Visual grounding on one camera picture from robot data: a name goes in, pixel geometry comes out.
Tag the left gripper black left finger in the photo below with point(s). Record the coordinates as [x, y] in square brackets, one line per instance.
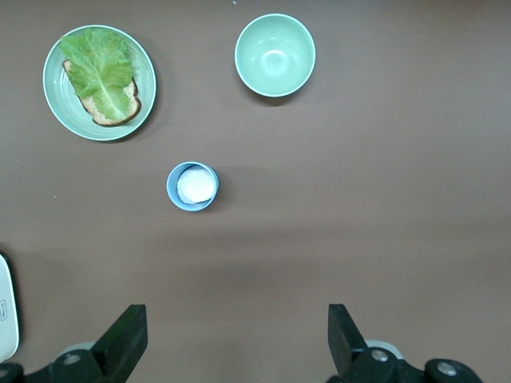
[123, 339]

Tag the pale green bowl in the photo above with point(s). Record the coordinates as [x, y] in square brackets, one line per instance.
[275, 56]

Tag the blue cup with white filling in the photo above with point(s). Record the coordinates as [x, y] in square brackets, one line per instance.
[172, 191]

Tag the green lettuce leaf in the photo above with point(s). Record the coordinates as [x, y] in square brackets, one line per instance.
[100, 72]

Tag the bread slice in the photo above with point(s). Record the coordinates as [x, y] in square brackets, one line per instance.
[133, 105]

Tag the pale green plate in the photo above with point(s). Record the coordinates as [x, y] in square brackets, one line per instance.
[56, 91]

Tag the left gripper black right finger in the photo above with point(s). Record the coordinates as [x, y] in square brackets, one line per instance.
[343, 339]

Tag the white toaster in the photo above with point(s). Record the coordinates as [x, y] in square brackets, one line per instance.
[7, 311]

